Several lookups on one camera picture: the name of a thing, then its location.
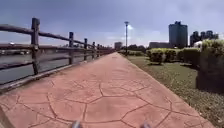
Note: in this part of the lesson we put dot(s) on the small distant building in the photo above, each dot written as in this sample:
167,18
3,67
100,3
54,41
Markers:
118,45

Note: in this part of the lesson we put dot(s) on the distant trees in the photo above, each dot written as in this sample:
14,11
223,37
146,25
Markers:
133,47

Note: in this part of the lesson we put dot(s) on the red stamped stone path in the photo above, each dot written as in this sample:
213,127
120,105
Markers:
106,96

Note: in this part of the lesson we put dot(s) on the long low building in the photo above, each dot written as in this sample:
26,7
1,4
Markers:
159,44

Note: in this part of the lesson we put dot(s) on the green grass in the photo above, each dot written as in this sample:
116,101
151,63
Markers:
180,80

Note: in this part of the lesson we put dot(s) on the tall dark building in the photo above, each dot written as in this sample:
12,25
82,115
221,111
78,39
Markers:
178,35

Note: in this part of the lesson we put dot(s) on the row of trimmed bushes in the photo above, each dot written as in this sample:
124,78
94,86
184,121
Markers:
190,55

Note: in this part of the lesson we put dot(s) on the grey water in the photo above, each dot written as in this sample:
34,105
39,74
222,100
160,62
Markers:
16,71

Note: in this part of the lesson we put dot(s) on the group of distant buildings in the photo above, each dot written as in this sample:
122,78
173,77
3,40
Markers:
205,35

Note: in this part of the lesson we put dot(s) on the street lamp post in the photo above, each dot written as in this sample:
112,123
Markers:
126,36

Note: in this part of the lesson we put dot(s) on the wooden post and rail fence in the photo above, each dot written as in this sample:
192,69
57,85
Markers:
35,40

